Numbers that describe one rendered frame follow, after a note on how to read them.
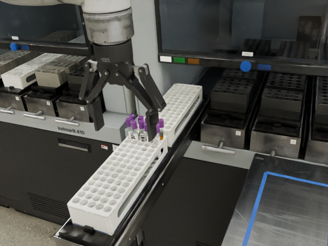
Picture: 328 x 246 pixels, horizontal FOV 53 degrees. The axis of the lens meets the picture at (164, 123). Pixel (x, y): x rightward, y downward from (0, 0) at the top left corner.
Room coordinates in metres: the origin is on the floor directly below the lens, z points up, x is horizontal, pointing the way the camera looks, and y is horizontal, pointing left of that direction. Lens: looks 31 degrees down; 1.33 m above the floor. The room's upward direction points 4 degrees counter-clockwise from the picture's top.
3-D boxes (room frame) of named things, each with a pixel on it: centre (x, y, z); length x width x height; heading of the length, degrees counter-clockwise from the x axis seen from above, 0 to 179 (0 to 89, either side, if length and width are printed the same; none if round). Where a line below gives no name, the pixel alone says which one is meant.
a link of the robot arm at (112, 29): (0.63, 0.09, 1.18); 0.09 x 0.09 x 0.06
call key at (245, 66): (0.86, -0.24, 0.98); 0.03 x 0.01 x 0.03; 65
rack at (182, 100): (0.89, -0.03, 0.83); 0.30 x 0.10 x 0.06; 155
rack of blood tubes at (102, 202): (0.60, 0.10, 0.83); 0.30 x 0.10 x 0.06; 155
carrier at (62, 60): (1.33, 0.38, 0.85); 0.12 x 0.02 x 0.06; 66
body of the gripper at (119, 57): (0.63, 0.09, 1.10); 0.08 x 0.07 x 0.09; 65
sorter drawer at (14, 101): (1.48, 0.47, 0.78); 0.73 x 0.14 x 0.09; 155
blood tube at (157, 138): (0.68, 0.02, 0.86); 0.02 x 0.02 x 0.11
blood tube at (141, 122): (0.70, 0.06, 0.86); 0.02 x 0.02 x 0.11
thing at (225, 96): (0.91, -0.21, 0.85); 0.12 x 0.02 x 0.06; 66
